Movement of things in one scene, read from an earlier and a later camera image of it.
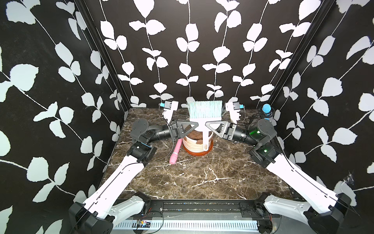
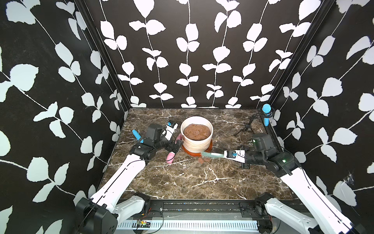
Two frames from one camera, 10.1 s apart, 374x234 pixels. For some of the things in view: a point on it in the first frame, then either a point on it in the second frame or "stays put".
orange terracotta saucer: [198, 153] stays put
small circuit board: [143, 224] stays put
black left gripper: [175, 126] -> [170, 147]
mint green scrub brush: [203, 112] -> [212, 154]
